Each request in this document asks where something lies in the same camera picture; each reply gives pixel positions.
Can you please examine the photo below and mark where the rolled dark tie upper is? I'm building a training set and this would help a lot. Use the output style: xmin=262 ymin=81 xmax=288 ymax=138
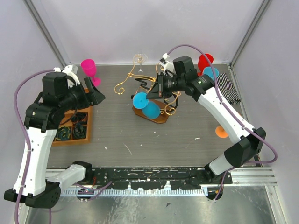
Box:
xmin=71 ymin=112 xmax=88 ymax=125

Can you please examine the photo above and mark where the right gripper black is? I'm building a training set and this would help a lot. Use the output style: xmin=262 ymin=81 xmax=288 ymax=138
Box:
xmin=146 ymin=71 xmax=185 ymax=99

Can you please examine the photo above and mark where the light blue wine glass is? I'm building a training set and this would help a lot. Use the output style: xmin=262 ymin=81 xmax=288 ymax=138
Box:
xmin=203 ymin=67 xmax=219 ymax=81

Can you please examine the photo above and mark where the red wine glass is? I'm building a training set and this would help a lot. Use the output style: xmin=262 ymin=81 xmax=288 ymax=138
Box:
xmin=198 ymin=54 xmax=214 ymax=76

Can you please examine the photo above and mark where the aluminium front rail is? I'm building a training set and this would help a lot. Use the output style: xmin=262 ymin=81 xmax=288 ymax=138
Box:
xmin=22 ymin=167 xmax=278 ymax=196

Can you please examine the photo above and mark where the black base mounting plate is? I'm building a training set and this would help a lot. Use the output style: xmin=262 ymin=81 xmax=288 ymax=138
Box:
xmin=77 ymin=167 xmax=223 ymax=190

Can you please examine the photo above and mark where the rolled green patterned tie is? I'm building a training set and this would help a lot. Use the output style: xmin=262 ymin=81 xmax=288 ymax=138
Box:
xmin=55 ymin=126 xmax=71 ymax=141

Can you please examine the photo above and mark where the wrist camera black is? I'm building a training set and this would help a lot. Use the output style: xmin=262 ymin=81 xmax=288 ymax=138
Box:
xmin=159 ymin=53 xmax=195 ymax=77
xmin=42 ymin=65 xmax=80 ymax=96

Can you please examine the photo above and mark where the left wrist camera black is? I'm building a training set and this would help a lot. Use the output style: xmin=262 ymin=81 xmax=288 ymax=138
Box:
xmin=42 ymin=65 xmax=80 ymax=96

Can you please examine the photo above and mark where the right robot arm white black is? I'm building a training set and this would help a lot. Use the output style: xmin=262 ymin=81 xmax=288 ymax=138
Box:
xmin=146 ymin=74 xmax=266 ymax=184

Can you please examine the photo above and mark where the rolled dark floral tie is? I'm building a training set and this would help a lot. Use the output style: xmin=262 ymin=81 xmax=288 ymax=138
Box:
xmin=72 ymin=123 xmax=87 ymax=140

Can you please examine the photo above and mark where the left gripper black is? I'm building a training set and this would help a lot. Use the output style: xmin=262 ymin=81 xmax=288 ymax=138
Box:
xmin=60 ymin=76 xmax=106 ymax=112

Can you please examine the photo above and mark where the pink wine glass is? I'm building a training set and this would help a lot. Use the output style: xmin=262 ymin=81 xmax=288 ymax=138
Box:
xmin=81 ymin=59 xmax=101 ymax=87

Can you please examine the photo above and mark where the wooden compartment tray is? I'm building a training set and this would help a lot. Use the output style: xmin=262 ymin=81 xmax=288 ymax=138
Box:
xmin=51 ymin=88 xmax=94 ymax=147

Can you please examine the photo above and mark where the blue wine glass front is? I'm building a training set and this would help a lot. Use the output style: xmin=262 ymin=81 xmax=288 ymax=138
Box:
xmin=133 ymin=92 xmax=160 ymax=119

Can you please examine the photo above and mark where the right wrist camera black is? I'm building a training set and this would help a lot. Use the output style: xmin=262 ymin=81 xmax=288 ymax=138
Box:
xmin=159 ymin=53 xmax=195 ymax=77

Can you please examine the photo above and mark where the orange wine glass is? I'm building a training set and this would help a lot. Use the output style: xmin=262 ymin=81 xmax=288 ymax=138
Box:
xmin=215 ymin=126 xmax=228 ymax=139

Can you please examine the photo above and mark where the striped black white cloth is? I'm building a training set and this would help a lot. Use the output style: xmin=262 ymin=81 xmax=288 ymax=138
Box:
xmin=217 ymin=73 xmax=241 ymax=105

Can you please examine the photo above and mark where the gold wire wine glass rack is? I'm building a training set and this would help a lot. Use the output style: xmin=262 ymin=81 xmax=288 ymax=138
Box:
xmin=114 ymin=58 xmax=181 ymax=124

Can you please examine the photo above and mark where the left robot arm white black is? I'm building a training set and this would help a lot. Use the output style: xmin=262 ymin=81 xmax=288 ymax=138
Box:
xmin=4 ymin=73 xmax=105 ymax=209

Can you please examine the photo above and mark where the clear wine glass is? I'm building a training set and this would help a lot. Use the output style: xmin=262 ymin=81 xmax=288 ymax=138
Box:
xmin=134 ymin=53 xmax=148 ymax=75

